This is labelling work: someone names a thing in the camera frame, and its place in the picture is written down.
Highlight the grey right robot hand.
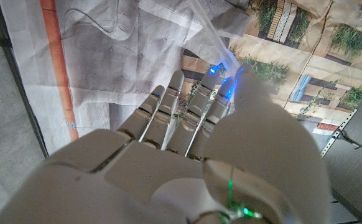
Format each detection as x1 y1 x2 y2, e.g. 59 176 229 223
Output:
0 63 331 224

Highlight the clear plastic pipette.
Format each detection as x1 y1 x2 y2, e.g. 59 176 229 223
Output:
187 0 241 75

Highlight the printed fabric backdrop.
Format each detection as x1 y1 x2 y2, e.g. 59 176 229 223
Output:
0 0 362 156

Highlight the black backdrop stand pole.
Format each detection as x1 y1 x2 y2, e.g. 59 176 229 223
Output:
0 0 50 158

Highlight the slotted metal upright rail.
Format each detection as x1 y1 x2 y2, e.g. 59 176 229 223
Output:
320 108 358 158

